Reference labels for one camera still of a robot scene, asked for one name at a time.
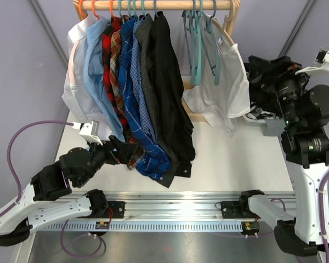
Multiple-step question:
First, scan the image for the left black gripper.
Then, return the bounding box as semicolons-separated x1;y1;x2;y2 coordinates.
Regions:
77;135;138;187

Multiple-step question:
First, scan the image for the grey-blue plastic hanger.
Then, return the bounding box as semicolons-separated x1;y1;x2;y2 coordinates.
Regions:
202;0;220;86

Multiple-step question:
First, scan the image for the black white checked shirt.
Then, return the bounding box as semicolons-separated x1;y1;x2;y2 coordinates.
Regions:
246;102;276;122

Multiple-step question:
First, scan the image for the teal plastic hanger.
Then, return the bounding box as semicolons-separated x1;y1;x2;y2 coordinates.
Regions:
193;0;203;86

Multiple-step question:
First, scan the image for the grey button shirt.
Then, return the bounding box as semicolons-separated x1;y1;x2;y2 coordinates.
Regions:
263;119;285;137

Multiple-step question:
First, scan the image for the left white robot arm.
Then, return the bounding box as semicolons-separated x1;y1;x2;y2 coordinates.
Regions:
0;136;138;247

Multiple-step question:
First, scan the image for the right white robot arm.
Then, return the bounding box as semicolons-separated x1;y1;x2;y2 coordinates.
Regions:
237;49;329;257

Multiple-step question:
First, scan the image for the tan red plaid shirt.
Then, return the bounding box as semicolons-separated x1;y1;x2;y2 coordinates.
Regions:
109;28;143;170

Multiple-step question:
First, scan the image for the blue striped shirt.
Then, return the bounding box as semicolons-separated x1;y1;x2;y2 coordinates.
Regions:
118;16;170;180

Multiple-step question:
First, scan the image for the white t-shirt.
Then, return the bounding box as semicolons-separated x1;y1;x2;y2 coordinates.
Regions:
184;17;250;136

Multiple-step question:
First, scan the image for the dark grey pinstripe shirt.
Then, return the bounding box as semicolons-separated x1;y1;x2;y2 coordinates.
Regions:
135;14;179;188

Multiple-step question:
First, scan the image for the white dress shirt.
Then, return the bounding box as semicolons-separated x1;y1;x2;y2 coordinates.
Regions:
62;16;112;140

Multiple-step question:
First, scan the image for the blue checked shirt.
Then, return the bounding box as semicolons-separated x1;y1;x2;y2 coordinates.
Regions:
130;19;156;142

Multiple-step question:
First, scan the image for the light blue shirt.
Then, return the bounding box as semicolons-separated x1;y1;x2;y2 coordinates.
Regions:
83;17;125;142

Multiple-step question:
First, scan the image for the red black plaid shirt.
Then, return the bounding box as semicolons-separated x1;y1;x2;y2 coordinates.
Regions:
101;18;128;128

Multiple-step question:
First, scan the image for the orange hanger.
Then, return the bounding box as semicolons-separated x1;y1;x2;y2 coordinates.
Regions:
78;0;88;20
109;0;115;18
91;0;100;20

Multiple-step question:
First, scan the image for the wooden rack right leg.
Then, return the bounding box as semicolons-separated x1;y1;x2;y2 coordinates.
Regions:
212;0;241;46

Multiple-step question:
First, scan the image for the wooden rack leg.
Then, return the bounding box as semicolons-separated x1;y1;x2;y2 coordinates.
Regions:
73;0;88;21
212;0;241;46

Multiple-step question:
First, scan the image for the white plastic basket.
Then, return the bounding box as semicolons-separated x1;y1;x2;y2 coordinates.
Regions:
243;112;266;124

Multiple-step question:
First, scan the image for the wooden rack base shelf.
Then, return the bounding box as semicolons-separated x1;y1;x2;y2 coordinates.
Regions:
181;80;207;123

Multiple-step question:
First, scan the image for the wooden rack left leg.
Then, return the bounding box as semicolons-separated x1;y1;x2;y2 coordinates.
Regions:
73;0;88;21

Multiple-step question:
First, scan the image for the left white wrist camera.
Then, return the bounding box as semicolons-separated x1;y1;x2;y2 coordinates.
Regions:
72;121;104;145

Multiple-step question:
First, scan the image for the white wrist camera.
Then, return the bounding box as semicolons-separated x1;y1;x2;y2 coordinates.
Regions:
72;121;104;145
295;49;329;76

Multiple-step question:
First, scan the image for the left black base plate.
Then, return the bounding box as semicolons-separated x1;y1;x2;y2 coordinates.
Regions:
101;201;126;219

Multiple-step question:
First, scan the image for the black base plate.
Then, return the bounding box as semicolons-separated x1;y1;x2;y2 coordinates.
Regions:
101;201;126;219
220;201;256;219

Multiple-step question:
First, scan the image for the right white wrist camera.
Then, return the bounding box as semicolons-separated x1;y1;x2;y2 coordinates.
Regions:
295;49;329;76

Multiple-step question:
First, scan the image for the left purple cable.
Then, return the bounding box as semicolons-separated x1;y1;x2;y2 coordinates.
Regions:
0;121;75;255

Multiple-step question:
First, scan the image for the purple cable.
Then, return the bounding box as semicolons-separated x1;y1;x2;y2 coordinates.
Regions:
271;161;329;263
0;121;75;255

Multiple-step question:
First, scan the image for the slotted cable duct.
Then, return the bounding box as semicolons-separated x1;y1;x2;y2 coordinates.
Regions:
43;221;242;232

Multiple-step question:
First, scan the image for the aluminium mounting rail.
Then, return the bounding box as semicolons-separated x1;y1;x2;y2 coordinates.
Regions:
26;191;326;221

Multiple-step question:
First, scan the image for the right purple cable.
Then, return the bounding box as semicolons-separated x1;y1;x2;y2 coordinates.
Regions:
271;161;329;263

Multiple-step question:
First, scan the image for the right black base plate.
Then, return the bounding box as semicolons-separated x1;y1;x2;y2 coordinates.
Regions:
220;201;256;219

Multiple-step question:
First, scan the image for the wooden clothes rail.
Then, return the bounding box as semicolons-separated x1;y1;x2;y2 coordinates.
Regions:
73;0;239;12

